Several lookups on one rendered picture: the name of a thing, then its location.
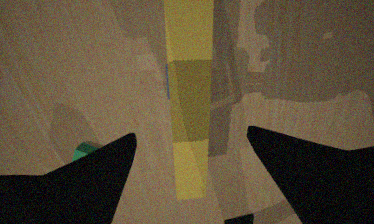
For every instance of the green rectangular block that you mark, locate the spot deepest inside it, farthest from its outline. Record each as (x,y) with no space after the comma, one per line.
(82,150)

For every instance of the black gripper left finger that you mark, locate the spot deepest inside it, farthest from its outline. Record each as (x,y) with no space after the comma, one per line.
(85,191)

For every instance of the yellow bar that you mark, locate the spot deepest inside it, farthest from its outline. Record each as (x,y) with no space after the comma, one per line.
(189,27)

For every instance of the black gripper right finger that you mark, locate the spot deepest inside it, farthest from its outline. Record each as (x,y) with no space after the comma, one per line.
(323,184)

